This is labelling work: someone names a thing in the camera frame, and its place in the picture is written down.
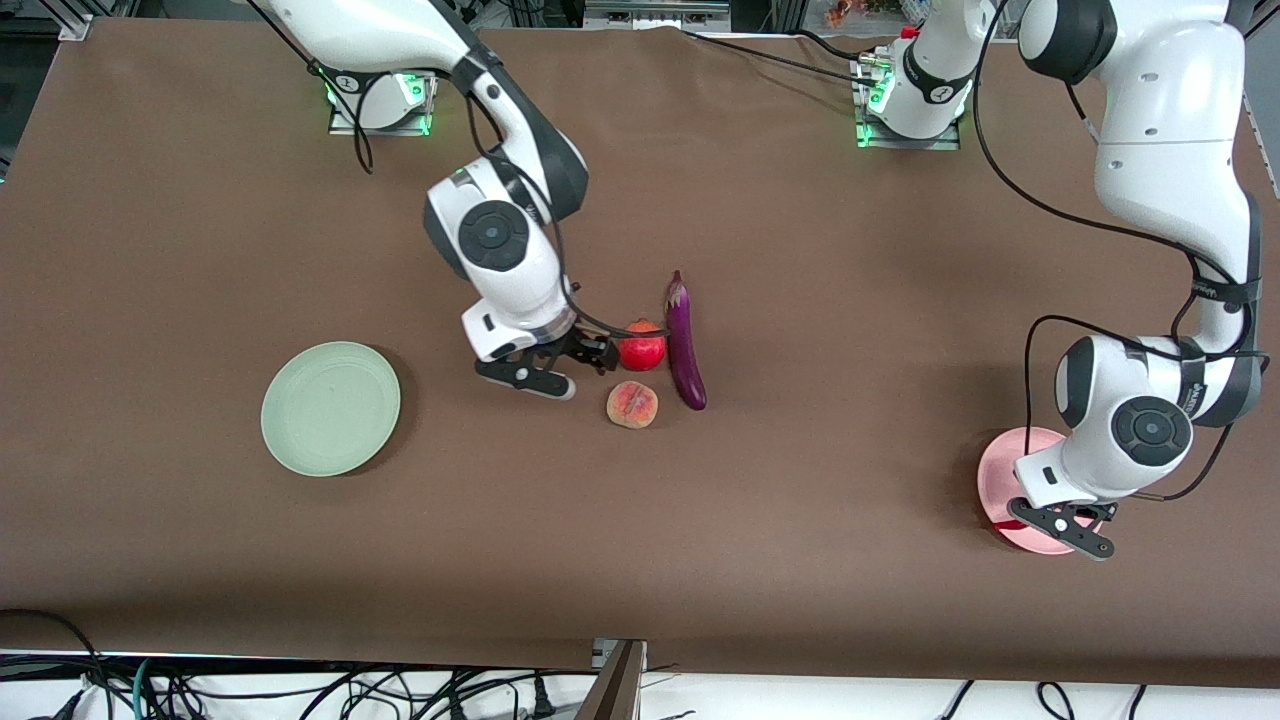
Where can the red pomegranate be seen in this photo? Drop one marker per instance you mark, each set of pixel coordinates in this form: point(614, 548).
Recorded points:
point(645, 352)

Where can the peach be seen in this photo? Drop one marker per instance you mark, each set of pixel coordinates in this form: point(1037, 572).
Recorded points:
point(632, 405)

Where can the purple eggplant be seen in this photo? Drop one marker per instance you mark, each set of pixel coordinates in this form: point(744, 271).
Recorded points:
point(685, 350)

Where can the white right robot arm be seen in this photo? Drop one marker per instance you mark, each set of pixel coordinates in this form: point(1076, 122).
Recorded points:
point(520, 290)

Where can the pink plate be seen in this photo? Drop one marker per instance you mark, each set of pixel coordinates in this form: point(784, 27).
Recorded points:
point(1000, 475)

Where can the pale green plate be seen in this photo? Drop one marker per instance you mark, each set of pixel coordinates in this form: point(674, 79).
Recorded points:
point(330, 410)

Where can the large table cover sheet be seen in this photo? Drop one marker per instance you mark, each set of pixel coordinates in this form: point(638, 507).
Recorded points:
point(640, 560)

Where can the black power plug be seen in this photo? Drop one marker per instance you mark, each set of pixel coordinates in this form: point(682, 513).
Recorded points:
point(543, 700)

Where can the orange background object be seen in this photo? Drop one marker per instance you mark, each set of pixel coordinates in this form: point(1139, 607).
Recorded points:
point(845, 12)

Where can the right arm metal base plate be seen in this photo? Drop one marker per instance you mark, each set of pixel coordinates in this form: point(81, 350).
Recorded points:
point(345, 125)

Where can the aluminium profile post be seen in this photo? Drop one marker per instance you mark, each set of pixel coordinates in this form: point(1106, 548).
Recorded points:
point(615, 690)

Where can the silver aluminium frame rail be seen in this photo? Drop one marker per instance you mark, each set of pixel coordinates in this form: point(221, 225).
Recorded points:
point(655, 12)

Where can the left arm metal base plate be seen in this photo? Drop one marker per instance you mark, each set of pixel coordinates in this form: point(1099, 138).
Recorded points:
point(945, 143)

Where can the metal table corner bracket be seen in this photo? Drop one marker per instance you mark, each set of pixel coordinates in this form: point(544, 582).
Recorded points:
point(78, 28)

